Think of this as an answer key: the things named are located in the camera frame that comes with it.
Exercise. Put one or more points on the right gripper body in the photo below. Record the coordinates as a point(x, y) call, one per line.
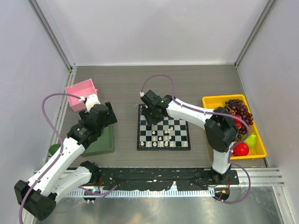
point(151, 116)

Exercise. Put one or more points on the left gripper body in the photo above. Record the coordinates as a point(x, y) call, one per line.
point(84, 114)

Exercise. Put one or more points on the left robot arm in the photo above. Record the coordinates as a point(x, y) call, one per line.
point(40, 194)

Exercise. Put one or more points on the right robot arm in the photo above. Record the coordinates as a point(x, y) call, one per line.
point(219, 126)

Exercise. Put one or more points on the black white chessboard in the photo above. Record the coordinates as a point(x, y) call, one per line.
point(169, 134)

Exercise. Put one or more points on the green plastic tray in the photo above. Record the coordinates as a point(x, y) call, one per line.
point(103, 145)

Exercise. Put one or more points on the pink plastic box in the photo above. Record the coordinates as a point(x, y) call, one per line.
point(87, 94)

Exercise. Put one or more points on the green lime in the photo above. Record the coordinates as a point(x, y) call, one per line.
point(53, 148)

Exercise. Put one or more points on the purple grape bunch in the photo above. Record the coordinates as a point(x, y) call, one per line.
point(242, 110)

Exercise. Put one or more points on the red apple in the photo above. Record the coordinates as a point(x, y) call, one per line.
point(241, 149)

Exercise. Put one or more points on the green pear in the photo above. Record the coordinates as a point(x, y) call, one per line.
point(251, 140)

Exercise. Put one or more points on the yellow plastic bin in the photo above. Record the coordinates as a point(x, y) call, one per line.
point(258, 151)

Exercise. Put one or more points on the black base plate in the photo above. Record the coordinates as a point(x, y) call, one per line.
point(158, 179)

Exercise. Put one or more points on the aluminium frame rail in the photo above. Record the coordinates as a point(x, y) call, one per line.
point(51, 28)

